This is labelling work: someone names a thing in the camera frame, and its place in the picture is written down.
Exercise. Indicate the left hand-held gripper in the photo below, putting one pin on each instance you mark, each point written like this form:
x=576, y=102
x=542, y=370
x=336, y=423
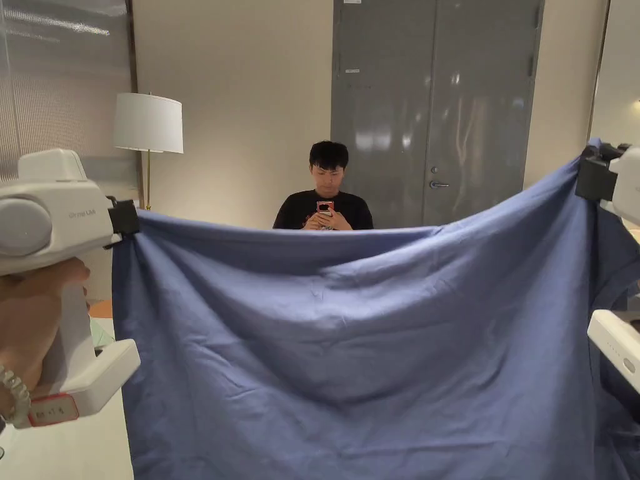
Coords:
x=55, y=210

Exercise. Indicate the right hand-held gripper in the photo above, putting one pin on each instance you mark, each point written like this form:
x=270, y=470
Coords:
x=627, y=185

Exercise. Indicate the blue garment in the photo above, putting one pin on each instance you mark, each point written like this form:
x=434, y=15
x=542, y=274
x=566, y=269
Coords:
x=350, y=350

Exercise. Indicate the person's left hand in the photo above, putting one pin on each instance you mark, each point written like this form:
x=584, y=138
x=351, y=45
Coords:
x=27, y=320

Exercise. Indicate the white shade floor lamp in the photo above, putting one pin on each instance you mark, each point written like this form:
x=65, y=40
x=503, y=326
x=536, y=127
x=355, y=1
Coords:
x=148, y=122

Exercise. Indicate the grey double door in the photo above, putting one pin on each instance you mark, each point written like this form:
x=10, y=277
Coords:
x=435, y=115

